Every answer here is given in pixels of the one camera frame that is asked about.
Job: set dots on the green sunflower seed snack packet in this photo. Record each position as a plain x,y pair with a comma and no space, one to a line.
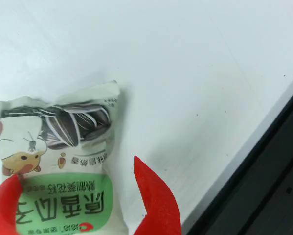
68,156

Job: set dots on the black base frame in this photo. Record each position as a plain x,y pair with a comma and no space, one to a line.
258,195

